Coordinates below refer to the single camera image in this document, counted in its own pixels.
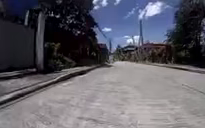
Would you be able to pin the reddish wall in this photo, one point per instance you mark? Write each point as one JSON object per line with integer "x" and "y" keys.
{"x": 156, "y": 53}

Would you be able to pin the grey concrete road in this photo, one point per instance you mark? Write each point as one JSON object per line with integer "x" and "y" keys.
{"x": 123, "y": 96}

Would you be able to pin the concrete sidewalk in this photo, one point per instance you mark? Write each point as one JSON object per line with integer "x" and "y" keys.
{"x": 26, "y": 83}

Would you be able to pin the tall dark tree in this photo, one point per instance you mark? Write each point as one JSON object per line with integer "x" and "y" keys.
{"x": 188, "y": 30}

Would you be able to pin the utility pole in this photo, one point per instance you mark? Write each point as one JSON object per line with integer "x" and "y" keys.
{"x": 141, "y": 31}

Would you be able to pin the large dark tree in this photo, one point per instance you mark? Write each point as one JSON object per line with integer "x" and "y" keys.
{"x": 68, "y": 30}

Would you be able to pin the pale concrete post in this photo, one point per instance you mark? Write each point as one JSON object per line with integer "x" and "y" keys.
{"x": 40, "y": 40}

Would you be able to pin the pale kerb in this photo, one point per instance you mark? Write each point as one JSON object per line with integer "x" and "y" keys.
{"x": 186, "y": 68}

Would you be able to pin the grey concrete wall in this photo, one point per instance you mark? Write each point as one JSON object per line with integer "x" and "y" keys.
{"x": 10, "y": 46}

